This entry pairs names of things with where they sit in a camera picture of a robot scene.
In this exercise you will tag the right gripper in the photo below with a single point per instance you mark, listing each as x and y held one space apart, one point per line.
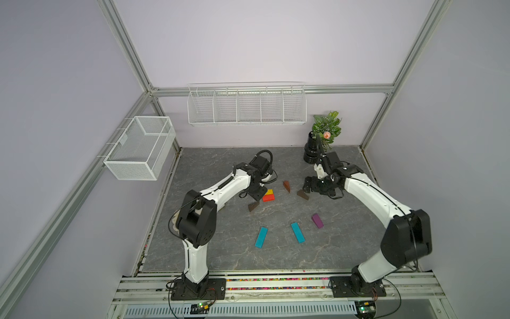
312 181

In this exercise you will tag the white wire wall shelf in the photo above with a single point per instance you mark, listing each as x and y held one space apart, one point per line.
247 103

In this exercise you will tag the potted plant black vase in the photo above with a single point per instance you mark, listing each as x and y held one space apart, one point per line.
324 133

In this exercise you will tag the teal long block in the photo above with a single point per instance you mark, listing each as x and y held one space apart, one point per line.
261 237
298 233

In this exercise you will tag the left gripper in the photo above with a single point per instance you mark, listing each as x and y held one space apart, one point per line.
259 195

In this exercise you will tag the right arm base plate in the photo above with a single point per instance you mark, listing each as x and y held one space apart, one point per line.
355 287

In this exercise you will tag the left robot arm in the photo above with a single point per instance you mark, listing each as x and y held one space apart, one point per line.
195 223

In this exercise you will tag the white mesh basket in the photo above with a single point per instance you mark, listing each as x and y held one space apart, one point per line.
141 150

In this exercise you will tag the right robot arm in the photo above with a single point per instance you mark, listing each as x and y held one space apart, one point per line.
408 235

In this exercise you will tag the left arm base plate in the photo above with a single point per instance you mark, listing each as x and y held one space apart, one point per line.
207 289

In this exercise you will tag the white vent rail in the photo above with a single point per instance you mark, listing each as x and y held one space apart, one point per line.
243 310

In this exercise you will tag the dark wooden wedge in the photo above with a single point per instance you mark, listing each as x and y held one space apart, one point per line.
303 194
253 206

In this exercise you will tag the reddish brown wooden wedge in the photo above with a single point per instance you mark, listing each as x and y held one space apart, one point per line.
286 185

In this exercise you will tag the red rectangular block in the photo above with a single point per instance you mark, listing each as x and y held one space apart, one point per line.
268 198

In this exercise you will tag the purple block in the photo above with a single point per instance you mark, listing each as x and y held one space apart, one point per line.
317 221

